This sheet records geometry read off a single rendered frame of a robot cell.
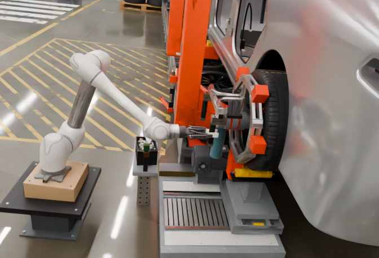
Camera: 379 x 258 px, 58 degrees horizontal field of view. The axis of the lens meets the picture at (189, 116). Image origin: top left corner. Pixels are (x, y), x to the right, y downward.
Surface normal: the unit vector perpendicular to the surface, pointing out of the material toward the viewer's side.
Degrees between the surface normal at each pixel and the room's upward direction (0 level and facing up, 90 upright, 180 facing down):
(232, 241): 0
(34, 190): 90
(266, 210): 0
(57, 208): 0
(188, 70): 90
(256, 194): 90
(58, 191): 90
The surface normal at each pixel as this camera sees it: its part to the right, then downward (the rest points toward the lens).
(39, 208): 0.11, -0.89
